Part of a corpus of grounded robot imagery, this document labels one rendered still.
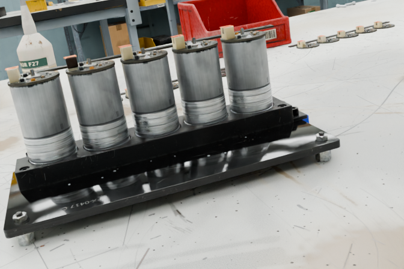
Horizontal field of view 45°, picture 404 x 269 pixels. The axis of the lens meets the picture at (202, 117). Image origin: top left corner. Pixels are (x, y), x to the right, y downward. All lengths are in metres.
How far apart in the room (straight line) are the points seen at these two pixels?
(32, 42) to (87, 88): 0.26
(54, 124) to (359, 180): 0.15
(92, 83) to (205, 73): 0.06
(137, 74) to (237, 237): 0.10
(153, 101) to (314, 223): 0.10
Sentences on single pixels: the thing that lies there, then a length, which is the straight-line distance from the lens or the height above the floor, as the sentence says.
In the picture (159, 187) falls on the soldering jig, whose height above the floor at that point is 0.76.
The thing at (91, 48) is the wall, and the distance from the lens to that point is 4.74.
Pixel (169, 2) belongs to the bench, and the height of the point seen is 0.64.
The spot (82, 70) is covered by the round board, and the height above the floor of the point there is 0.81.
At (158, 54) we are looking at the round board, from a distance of 0.25.
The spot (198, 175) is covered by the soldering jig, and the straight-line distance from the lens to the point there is 0.23.
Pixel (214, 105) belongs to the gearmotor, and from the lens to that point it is 0.26.
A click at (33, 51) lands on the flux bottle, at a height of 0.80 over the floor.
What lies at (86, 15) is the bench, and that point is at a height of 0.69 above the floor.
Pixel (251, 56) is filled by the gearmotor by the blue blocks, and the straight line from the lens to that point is 0.26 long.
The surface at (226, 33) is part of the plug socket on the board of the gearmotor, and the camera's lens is 0.27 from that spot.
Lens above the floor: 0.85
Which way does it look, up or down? 17 degrees down
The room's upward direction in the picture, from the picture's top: 9 degrees counter-clockwise
